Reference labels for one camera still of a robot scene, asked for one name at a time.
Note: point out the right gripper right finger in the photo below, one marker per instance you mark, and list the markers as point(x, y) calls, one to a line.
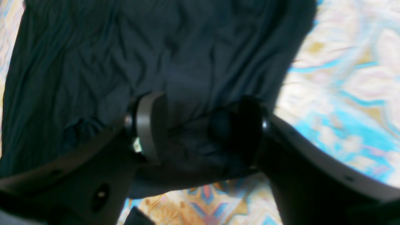
point(309, 186)

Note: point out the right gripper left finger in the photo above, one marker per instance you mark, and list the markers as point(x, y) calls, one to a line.
point(89, 186)

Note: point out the black t-shirt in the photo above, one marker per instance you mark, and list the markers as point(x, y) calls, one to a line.
point(76, 64)

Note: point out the patterned colourful tablecloth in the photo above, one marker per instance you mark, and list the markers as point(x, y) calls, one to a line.
point(342, 93)

